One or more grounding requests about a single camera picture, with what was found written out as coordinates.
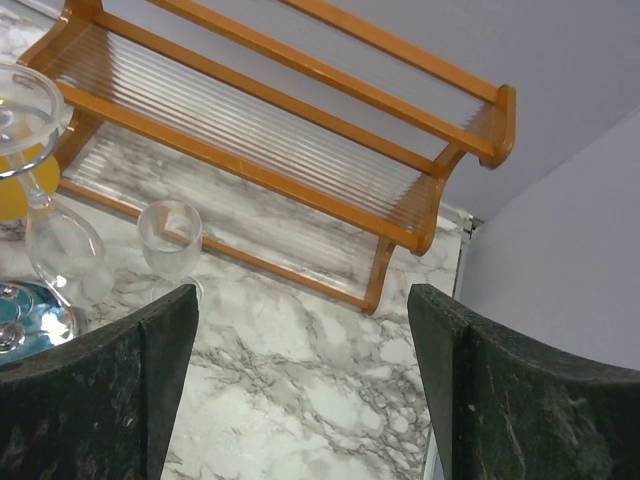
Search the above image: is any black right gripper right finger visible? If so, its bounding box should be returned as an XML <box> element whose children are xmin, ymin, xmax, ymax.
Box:
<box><xmin>407</xmin><ymin>284</ymin><xmax>639</xmax><ymax>479</ymax></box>

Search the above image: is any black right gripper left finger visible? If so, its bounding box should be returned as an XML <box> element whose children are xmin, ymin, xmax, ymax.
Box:
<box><xmin>1</xmin><ymin>284</ymin><xmax>199</xmax><ymax>479</ymax></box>

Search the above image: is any yellow plastic wine glass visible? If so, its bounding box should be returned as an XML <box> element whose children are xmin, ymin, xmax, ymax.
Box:
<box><xmin>0</xmin><ymin>142</ymin><xmax>61</xmax><ymax>222</ymax></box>

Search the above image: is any clear wine glass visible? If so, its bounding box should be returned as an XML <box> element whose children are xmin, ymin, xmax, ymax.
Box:
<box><xmin>137</xmin><ymin>199</ymin><xmax>203</xmax><ymax>302</ymax></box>
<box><xmin>1</xmin><ymin>63</ymin><xmax>114</xmax><ymax>308</ymax></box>

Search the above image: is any chrome wine glass rack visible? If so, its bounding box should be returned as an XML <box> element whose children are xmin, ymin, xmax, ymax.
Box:
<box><xmin>1</xmin><ymin>104</ymin><xmax>87</xmax><ymax>364</ymax></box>

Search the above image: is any wooden slatted rack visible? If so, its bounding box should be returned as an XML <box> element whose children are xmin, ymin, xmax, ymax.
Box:
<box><xmin>19</xmin><ymin>1</ymin><xmax>517</xmax><ymax>313</ymax></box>

